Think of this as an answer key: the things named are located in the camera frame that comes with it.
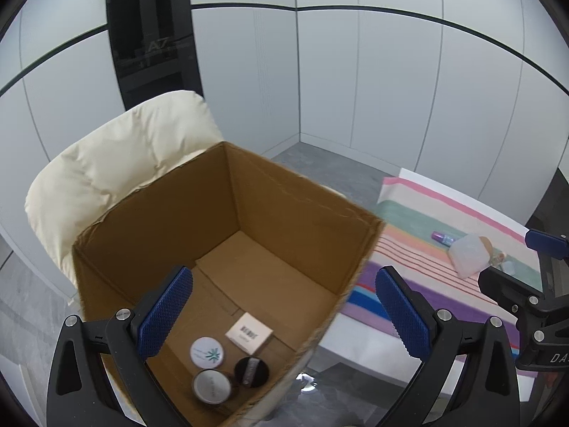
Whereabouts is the brown cardboard box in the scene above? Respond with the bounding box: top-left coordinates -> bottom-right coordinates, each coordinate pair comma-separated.
72,141 -> 387,427

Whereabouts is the white table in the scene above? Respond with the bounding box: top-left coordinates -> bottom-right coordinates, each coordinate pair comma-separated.
307,168 -> 569,405

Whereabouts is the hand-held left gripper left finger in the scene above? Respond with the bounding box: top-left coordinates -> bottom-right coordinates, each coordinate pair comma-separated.
47,266 -> 195,427

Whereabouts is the translucent plastic container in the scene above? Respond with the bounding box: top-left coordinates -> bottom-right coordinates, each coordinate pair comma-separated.
447,232 -> 490,280

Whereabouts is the white round jar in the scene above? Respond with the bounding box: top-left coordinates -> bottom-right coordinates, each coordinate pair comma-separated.
190,336 -> 226,370

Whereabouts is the striped table cloth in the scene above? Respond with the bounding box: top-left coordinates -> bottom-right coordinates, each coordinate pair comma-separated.
340,175 -> 547,361

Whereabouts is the small white carton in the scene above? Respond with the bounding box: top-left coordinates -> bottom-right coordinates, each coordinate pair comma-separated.
224,312 -> 274,351

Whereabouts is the black glass wall panel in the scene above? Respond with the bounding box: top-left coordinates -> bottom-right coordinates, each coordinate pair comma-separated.
104,0 -> 205,112

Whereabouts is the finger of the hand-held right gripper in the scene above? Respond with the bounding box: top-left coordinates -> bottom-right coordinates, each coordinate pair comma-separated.
478,266 -> 569,321
525,229 -> 569,261

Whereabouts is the person's right hand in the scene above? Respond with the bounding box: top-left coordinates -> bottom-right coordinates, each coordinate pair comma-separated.
533,370 -> 562,393

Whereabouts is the cream padded chair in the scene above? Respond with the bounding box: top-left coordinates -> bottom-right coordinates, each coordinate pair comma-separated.
24,90 -> 347,423

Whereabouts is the black round compact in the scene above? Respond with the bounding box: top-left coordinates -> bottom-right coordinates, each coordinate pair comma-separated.
233,355 -> 270,388

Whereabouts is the red metal can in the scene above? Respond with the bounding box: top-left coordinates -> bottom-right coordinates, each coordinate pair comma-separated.
191,368 -> 234,405

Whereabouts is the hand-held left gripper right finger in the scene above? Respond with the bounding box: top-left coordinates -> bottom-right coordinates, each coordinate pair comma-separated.
374,266 -> 521,427

